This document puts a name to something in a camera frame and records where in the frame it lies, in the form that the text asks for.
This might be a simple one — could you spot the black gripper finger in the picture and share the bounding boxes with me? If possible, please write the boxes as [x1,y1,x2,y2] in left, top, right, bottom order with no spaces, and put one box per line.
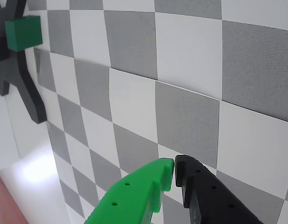
[173,154,264,224]

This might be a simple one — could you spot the grey white checkerboard mat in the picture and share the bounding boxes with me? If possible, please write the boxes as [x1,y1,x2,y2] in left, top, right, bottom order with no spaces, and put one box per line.
[25,0,288,224]

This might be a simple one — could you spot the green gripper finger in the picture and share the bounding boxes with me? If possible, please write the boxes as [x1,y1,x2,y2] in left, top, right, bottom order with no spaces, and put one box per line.
[83,158,174,224]

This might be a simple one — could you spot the black camera stand base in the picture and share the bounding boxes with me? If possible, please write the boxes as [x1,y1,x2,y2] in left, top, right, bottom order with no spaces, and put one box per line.
[0,0,47,124]

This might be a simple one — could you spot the green cube dice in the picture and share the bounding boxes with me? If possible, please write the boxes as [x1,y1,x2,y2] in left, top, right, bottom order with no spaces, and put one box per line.
[5,15,43,51]

